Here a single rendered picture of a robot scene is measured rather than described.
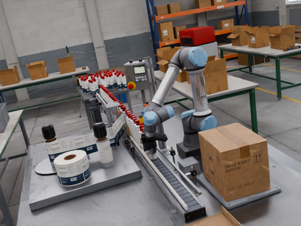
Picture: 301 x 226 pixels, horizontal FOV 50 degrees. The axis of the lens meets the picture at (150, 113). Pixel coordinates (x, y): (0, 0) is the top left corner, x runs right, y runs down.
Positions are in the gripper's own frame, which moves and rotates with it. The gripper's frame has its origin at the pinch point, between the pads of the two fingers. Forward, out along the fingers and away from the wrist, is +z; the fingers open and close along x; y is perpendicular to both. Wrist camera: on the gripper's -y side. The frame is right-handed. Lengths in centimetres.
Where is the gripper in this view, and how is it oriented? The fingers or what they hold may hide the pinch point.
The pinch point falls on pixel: (152, 153)
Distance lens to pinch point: 209.6
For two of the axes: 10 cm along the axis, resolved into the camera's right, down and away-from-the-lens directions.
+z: -0.1, 7.0, 7.1
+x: 3.4, 6.7, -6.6
